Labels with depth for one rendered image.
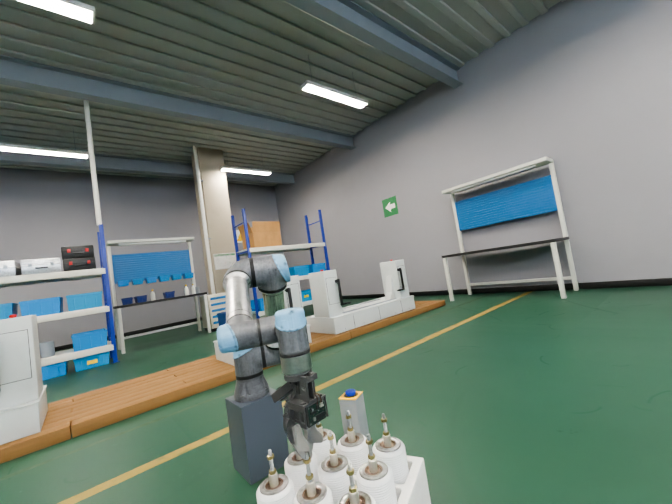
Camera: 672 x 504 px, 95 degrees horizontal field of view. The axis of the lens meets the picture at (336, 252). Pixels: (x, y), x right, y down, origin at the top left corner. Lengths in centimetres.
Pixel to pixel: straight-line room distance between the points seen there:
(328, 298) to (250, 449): 233
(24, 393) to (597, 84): 656
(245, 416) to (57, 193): 850
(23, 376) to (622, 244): 609
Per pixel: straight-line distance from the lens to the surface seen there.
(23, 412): 283
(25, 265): 548
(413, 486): 106
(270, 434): 152
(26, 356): 284
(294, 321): 76
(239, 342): 86
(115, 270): 676
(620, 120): 557
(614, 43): 587
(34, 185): 956
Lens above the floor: 78
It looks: 3 degrees up
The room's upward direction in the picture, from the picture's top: 9 degrees counter-clockwise
